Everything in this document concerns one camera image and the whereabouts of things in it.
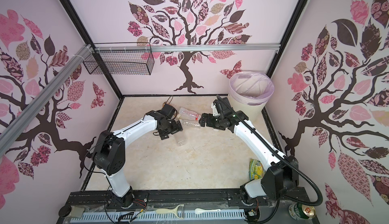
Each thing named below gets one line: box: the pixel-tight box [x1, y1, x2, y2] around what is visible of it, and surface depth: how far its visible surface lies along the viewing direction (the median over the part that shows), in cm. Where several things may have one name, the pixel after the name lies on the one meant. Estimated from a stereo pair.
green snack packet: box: [248, 158, 264, 181], surface depth 83 cm
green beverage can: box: [288, 202, 317, 220], surface depth 63 cm
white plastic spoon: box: [194, 207, 222, 215], surface depth 72 cm
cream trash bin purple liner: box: [227, 70, 275, 122], surface depth 94 cm
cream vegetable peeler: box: [155, 204, 185, 219], surface depth 71 cm
